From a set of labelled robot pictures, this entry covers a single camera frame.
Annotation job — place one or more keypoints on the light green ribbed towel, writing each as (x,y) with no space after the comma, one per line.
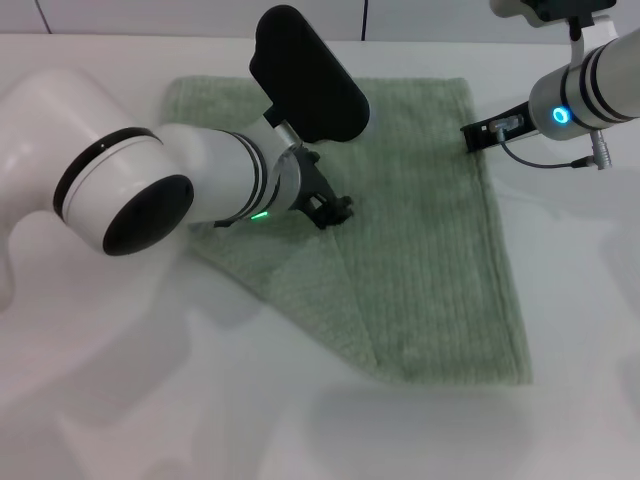
(425,250)

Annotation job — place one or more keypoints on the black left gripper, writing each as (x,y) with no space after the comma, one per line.
(312,185)

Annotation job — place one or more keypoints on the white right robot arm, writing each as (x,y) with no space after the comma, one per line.
(600,80)

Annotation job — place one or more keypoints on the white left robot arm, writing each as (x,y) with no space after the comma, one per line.
(210,165)

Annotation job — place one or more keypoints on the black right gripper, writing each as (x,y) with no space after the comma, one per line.
(510,136)

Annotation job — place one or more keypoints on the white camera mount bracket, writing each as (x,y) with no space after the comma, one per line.
(600,31)

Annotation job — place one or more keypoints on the black left wrist camera housing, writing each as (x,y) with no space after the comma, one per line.
(305,75)

